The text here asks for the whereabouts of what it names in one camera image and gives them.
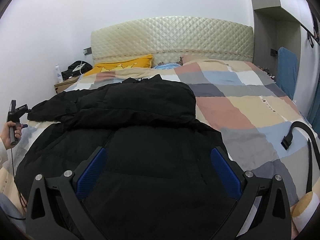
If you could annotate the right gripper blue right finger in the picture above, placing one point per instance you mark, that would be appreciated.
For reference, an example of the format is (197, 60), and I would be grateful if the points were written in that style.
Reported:
(224, 168)

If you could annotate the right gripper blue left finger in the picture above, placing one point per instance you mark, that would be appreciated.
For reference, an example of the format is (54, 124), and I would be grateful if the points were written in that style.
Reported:
(88, 172)

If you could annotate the black puffer jacket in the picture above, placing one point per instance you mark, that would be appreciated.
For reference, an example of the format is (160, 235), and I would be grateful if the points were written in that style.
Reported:
(158, 181)

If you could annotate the person left hand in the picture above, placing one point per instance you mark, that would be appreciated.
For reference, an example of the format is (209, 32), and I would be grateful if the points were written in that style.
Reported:
(5, 134)

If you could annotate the wooden nightstand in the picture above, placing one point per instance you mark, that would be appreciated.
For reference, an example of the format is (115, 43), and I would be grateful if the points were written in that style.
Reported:
(60, 87)

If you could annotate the white spray bottle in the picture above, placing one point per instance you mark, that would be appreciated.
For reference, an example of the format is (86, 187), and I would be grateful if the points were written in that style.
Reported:
(58, 73)

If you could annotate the colourful patchwork duvet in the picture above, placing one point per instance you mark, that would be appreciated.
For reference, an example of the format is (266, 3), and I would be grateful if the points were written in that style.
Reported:
(247, 107)

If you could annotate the black bag on nightstand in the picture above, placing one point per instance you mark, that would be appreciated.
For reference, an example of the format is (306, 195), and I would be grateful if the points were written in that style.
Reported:
(70, 73)

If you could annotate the white tablet device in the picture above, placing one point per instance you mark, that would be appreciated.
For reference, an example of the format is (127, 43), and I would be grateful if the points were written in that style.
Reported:
(77, 68)

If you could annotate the blue curtain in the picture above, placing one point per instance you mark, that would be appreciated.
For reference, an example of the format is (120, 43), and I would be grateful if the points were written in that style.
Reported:
(314, 113)

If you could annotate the light blue pillow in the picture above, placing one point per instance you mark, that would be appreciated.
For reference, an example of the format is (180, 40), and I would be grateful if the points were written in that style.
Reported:
(167, 66)

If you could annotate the pink pillow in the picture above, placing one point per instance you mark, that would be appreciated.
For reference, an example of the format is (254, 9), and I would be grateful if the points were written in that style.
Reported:
(190, 58)

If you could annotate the blue towel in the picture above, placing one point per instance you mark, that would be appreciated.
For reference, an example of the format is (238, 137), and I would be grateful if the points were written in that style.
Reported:
(287, 71)

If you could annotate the yellow pillow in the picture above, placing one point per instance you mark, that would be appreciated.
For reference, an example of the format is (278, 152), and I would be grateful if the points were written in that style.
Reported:
(140, 62)

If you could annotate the cream quilted headboard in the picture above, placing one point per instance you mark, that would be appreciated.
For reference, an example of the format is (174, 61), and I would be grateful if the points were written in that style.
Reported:
(168, 38)

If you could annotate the grey wardrobe cabinet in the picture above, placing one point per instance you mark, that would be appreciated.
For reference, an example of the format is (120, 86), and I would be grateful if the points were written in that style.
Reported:
(288, 24)

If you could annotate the wall power socket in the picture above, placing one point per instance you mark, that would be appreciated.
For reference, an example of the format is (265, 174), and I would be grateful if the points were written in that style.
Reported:
(87, 51)

